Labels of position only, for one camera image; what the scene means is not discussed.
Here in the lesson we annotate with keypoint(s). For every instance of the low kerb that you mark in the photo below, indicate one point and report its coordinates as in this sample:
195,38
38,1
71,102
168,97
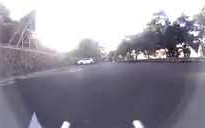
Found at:
166,60

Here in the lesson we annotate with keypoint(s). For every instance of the tree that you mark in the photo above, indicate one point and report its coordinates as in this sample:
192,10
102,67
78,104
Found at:
87,49

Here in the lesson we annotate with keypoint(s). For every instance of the billboard on frame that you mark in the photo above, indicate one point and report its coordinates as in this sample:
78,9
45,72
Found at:
26,28

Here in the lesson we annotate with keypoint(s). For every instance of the row of trees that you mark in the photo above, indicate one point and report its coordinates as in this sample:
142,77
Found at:
170,40

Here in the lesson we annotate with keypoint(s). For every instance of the long wall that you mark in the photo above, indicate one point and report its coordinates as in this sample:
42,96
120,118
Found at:
20,60

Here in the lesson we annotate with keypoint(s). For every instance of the robot's own part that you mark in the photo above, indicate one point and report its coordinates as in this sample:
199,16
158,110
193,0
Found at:
65,124
138,124

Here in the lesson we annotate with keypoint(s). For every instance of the dark asphalt road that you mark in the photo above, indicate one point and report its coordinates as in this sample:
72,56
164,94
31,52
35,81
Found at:
110,90

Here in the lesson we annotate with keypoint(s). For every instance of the white car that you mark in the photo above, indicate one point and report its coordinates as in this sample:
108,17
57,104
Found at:
85,61

